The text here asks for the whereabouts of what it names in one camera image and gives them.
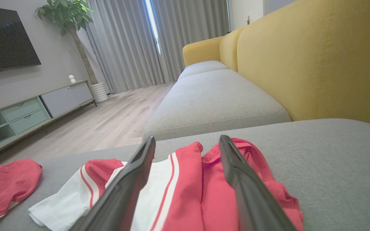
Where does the red white numbered jersey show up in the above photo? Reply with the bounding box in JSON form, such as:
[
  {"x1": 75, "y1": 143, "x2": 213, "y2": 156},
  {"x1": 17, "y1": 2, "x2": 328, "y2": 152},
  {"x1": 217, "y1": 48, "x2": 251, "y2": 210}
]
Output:
[{"x1": 28, "y1": 138, "x2": 304, "y2": 231}]

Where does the black flat television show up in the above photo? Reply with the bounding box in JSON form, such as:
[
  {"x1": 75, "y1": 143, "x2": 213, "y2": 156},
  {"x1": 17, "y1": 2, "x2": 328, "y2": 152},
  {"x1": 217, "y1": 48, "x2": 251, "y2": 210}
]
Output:
[{"x1": 0, "y1": 5, "x2": 41, "y2": 75}]

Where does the small grey sofa seat cushion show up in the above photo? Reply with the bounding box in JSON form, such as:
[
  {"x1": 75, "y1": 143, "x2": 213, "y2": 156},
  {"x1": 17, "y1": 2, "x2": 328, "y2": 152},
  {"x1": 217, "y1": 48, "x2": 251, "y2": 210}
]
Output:
[{"x1": 178, "y1": 60, "x2": 230, "y2": 81}]

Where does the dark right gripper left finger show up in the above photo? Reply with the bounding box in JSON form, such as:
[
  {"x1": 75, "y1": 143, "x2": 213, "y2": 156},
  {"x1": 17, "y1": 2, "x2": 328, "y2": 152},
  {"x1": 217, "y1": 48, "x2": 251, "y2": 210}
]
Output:
[{"x1": 70, "y1": 136, "x2": 156, "y2": 231}]

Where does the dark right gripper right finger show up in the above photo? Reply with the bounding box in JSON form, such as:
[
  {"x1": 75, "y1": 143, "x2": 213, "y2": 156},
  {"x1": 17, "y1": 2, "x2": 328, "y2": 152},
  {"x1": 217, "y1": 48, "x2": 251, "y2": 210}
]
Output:
[{"x1": 219, "y1": 135, "x2": 298, "y2": 231}]

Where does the grey pleated curtain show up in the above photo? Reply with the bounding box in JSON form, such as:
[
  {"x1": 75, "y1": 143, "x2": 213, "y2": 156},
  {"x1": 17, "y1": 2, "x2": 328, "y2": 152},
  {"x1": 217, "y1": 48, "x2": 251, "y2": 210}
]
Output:
[
  {"x1": 151, "y1": 0, "x2": 230, "y2": 82},
  {"x1": 85, "y1": 0, "x2": 161, "y2": 93}
]

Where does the white ribbed plant pot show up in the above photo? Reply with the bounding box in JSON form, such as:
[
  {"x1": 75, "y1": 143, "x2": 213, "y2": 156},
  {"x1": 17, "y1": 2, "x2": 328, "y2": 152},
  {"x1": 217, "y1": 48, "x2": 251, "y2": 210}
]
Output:
[{"x1": 90, "y1": 82, "x2": 109, "y2": 103}]

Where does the green indoor tree plant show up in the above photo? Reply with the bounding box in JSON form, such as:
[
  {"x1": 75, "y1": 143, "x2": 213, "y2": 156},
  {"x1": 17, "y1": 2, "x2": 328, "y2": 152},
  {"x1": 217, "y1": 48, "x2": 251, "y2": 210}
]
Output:
[{"x1": 34, "y1": 0, "x2": 99, "y2": 85}]

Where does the white cabinet door panel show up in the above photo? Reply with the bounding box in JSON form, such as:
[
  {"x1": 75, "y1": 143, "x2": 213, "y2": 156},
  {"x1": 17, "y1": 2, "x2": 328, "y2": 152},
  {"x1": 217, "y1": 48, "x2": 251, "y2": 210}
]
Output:
[{"x1": 40, "y1": 82, "x2": 94, "y2": 118}]

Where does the mint green cabinet drawer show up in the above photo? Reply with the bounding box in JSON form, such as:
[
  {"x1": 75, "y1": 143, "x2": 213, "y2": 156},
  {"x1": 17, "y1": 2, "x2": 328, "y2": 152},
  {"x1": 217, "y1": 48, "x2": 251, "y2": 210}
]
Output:
[
  {"x1": 2, "y1": 98, "x2": 42, "y2": 122},
  {"x1": 10, "y1": 109, "x2": 49, "y2": 134}
]

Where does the red garment with white trim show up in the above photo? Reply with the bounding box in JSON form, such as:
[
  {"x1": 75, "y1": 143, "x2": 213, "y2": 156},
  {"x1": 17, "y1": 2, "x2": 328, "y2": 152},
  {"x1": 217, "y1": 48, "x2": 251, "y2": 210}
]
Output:
[{"x1": 0, "y1": 159, "x2": 43, "y2": 227}]

